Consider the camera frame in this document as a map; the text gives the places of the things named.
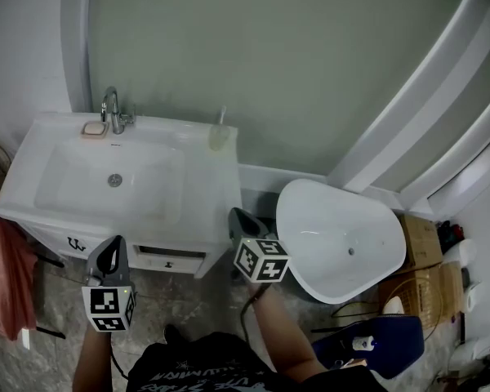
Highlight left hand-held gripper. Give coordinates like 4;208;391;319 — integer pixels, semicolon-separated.
81;235;138;334

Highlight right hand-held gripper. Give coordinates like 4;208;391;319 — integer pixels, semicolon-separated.
227;207;292;286

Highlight translucent yellowish cup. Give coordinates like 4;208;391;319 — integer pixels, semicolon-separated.
207;123;231;152

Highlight person's right forearm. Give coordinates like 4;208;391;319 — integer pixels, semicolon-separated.
244;283;328;380

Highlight person's left forearm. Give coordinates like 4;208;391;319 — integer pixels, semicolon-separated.
71;325;116;392

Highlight black rack foot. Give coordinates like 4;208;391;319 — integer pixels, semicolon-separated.
35;252;66;270
35;326;67;341

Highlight white vanity cabinet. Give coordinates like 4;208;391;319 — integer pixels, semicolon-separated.
19;216;214;280

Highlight white bathtub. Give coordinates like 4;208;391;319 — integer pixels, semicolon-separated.
274;178;408;305

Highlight person's black shoe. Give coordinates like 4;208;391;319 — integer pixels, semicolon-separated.
163;323;185;345

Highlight white ceramic sink basin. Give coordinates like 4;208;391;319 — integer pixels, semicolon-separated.
0;110;243;244

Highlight red cloth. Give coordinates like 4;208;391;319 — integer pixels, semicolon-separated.
0;168;38;342

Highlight soap dish with soap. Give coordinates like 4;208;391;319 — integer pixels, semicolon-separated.
80;120;109;140

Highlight person's black printed shirt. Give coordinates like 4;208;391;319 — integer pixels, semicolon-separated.
125;332;391;392

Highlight chrome faucet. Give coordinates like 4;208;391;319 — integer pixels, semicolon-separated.
100;86;137;136

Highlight cardboard box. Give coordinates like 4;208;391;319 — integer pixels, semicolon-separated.
394;213;444;274

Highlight wicker basket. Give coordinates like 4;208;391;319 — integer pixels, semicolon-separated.
376;261;466;331

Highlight pile of dark small items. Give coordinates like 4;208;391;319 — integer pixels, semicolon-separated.
435;220;466;254

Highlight white plastic container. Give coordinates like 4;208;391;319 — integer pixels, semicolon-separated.
443;238;479;270

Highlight white plastic jug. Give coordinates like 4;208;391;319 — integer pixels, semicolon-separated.
460;267;488;314

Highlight white window frame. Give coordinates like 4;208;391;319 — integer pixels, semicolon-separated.
325;0;490;221

